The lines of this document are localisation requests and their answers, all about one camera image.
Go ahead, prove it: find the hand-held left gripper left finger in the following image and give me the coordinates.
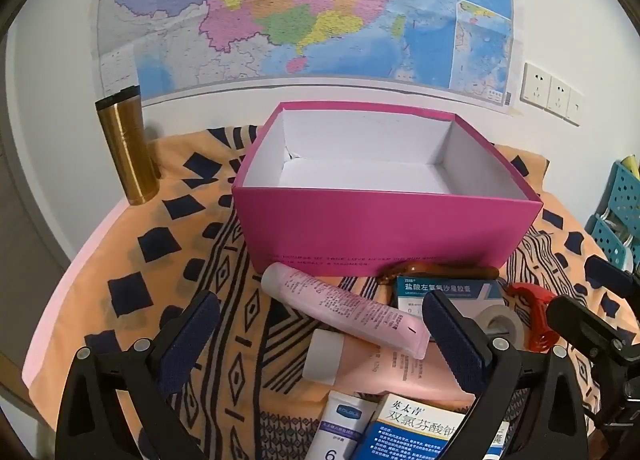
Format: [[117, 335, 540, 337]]
[[55, 290, 221, 460]]

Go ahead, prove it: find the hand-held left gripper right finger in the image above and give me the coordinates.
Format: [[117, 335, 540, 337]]
[[421, 296, 591, 460]]

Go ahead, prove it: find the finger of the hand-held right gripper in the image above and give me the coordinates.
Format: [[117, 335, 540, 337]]
[[546, 295, 640, 382], [584, 256, 640, 299]]

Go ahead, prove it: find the teal and white medicine box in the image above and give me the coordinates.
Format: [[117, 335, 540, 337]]
[[390, 276, 508, 317]]

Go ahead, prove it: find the white tape roll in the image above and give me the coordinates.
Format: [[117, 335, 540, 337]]
[[472, 307, 526, 346]]

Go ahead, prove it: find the large pink tube white cap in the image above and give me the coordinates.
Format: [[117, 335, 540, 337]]
[[304, 329, 476, 404]]

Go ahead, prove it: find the blue striped white medicine box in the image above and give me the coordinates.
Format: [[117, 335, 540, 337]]
[[357, 392, 511, 460]]

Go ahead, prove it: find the slim pink tube clear cap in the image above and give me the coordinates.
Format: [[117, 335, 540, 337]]
[[261, 262, 431, 360]]

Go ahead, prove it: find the pink cardboard box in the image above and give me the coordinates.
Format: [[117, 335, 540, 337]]
[[231, 101, 544, 277]]

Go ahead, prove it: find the white tube blue label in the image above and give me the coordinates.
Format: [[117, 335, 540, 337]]
[[304, 389, 374, 460]]

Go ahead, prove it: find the red tape dispenser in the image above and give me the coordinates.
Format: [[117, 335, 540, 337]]
[[505, 282, 561, 354]]

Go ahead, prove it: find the blue perforated plastic rack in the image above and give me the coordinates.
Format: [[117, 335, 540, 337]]
[[585, 160, 640, 271]]

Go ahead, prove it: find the brown hair clip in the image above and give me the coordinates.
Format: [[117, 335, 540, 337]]
[[377, 262, 501, 289]]

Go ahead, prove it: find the orange patterned blanket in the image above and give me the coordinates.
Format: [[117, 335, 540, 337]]
[[30, 125, 640, 460]]

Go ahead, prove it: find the gold thermos bottle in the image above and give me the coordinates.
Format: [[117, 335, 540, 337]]
[[95, 86, 162, 207]]

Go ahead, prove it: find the white wall switch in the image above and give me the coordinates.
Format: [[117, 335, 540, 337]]
[[564, 88, 585, 127]]

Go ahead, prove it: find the white wall socket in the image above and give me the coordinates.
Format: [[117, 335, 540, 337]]
[[546, 76, 571, 113], [520, 62, 553, 106]]

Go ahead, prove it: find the colourful wall map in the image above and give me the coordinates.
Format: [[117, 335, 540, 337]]
[[92, 0, 524, 115]]

